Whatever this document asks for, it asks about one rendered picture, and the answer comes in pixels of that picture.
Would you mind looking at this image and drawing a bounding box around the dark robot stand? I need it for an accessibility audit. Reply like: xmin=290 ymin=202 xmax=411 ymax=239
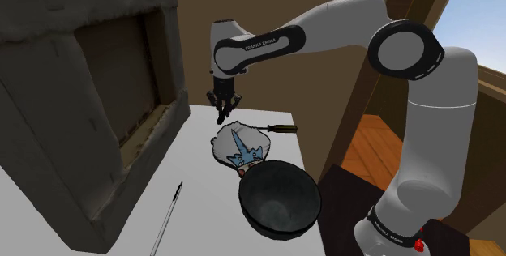
xmin=317 ymin=163 xmax=471 ymax=256

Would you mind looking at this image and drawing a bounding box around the white and blue plush toy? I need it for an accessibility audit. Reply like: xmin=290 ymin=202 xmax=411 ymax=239
xmin=210 ymin=120 xmax=272 ymax=179

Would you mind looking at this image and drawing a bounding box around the screwdriver with dark handle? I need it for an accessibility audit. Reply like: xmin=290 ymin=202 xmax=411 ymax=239
xmin=252 ymin=124 xmax=298 ymax=134

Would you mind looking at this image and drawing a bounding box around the window with wooden frame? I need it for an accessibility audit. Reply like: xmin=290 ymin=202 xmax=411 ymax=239
xmin=431 ymin=0 xmax=506 ymax=75

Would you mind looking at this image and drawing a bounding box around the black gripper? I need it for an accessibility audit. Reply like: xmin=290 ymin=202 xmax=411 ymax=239
xmin=206 ymin=75 xmax=242 ymax=125

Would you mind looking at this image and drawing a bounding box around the white pen with black cap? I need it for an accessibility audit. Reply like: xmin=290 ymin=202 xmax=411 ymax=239
xmin=149 ymin=181 xmax=184 ymax=256

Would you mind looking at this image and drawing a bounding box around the black bowl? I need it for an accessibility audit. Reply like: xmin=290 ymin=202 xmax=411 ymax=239
xmin=238 ymin=160 xmax=323 ymax=241

